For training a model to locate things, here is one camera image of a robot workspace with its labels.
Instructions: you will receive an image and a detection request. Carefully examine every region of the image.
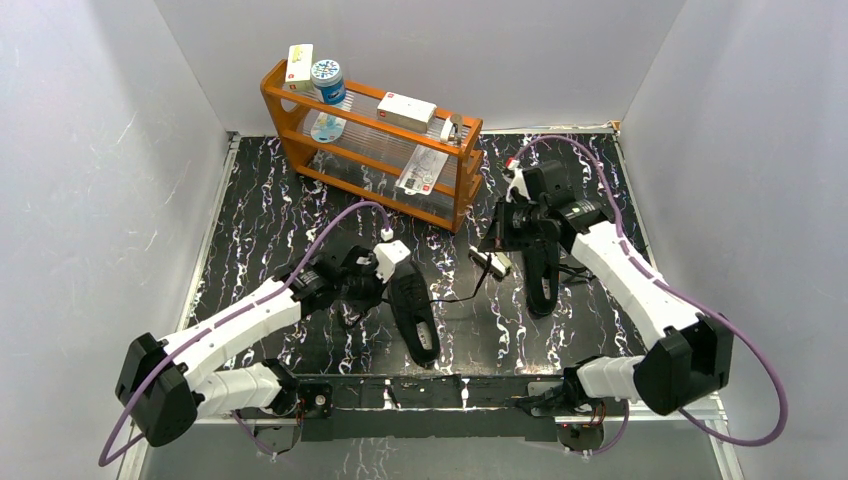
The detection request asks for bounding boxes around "black canvas shoe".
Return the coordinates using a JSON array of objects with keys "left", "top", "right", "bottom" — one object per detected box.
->
[
  {"left": 385, "top": 259, "right": 495, "bottom": 367},
  {"left": 521, "top": 243, "right": 595, "bottom": 319}
]

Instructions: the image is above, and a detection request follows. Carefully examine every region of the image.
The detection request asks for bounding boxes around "orange wooden shelf rack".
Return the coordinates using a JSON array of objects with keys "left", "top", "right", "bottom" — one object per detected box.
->
[{"left": 260, "top": 60, "right": 484, "bottom": 232}]

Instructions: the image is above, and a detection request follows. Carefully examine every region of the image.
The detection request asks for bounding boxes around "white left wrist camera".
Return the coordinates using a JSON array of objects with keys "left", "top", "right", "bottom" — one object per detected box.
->
[{"left": 373, "top": 227, "right": 411, "bottom": 284}]

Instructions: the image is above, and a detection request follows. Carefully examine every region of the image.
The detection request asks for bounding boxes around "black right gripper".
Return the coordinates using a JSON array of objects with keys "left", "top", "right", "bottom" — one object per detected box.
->
[{"left": 475, "top": 195, "right": 544, "bottom": 253}]

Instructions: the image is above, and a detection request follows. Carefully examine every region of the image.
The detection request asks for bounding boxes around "white rectangular box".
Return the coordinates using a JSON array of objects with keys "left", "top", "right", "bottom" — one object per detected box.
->
[{"left": 376, "top": 92, "right": 437, "bottom": 134}]

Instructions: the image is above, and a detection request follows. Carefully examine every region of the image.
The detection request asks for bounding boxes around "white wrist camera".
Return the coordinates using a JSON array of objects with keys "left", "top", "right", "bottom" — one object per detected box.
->
[
  {"left": 373, "top": 227, "right": 411, "bottom": 284},
  {"left": 504, "top": 157, "right": 531, "bottom": 203}
]

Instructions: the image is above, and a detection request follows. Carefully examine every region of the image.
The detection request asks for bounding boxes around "aluminium frame rail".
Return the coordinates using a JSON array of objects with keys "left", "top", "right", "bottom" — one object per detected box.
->
[{"left": 132, "top": 374, "right": 730, "bottom": 429}]

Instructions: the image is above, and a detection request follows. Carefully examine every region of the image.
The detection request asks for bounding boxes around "clear plastic packet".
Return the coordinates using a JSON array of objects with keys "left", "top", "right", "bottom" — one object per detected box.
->
[{"left": 395, "top": 145, "right": 449, "bottom": 196}]

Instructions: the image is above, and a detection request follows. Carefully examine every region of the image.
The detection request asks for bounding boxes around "blue lidded round jar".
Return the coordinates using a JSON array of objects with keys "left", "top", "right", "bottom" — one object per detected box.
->
[{"left": 310, "top": 59, "right": 347, "bottom": 105}]

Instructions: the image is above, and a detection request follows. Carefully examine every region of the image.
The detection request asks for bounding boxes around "white yellow carton box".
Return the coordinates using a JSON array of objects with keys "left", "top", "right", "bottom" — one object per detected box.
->
[{"left": 284, "top": 44, "right": 314, "bottom": 92}]

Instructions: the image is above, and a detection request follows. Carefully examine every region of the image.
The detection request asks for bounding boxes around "light blue round disc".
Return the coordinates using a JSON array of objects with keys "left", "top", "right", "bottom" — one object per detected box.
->
[{"left": 310, "top": 112, "right": 347, "bottom": 144}]

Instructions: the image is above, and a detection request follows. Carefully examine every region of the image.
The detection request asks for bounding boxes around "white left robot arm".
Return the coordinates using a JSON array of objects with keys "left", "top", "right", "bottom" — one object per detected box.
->
[{"left": 116, "top": 241, "right": 410, "bottom": 447}]

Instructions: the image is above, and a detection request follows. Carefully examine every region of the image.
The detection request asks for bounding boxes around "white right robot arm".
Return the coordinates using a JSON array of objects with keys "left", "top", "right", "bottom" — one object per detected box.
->
[{"left": 477, "top": 159, "right": 733, "bottom": 415}]

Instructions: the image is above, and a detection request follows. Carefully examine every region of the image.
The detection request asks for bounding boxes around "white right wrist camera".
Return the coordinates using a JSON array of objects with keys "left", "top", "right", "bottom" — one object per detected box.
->
[{"left": 504, "top": 157, "right": 531, "bottom": 203}]

